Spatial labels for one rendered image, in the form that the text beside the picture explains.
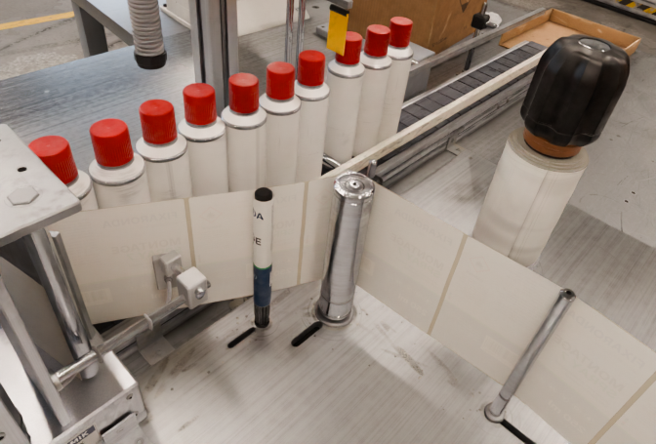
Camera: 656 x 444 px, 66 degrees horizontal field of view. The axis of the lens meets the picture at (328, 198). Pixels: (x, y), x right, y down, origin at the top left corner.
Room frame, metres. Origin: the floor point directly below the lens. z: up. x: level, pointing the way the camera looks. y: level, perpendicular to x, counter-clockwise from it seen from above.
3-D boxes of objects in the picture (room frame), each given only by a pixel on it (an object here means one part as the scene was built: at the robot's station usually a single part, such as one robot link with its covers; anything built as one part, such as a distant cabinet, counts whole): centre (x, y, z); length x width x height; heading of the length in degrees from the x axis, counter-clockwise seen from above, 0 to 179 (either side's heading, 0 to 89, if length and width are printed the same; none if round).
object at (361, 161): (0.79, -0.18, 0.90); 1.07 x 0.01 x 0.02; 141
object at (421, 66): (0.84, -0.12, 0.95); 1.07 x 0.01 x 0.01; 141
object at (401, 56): (0.73, -0.07, 0.98); 0.05 x 0.05 x 0.20
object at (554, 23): (1.36, -0.60, 0.85); 0.30 x 0.26 x 0.04; 141
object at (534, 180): (0.47, -0.23, 1.03); 0.09 x 0.09 x 0.30
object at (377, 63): (0.69, -0.04, 0.98); 0.05 x 0.05 x 0.20
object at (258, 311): (0.34, 0.06, 0.97); 0.02 x 0.02 x 0.19
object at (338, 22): (0.64, 0.01, 1.09); 0.03 x 0.01 x 0.06; 51
